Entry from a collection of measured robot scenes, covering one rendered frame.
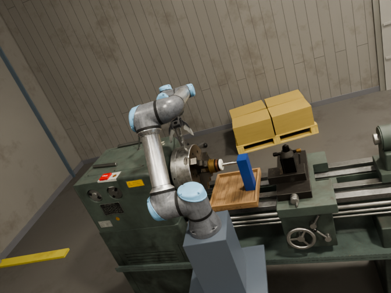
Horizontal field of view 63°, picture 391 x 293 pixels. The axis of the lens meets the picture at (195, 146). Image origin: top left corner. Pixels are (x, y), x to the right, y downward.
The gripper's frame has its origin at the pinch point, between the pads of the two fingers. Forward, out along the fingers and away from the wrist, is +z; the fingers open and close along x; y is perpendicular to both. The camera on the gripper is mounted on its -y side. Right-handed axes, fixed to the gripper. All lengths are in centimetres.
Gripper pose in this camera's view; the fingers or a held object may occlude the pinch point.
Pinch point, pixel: (182, 139)
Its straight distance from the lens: 201.9
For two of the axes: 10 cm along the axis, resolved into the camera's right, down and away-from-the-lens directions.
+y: -0.8, -3.1, 9.5
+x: -9.5, 3.0, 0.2
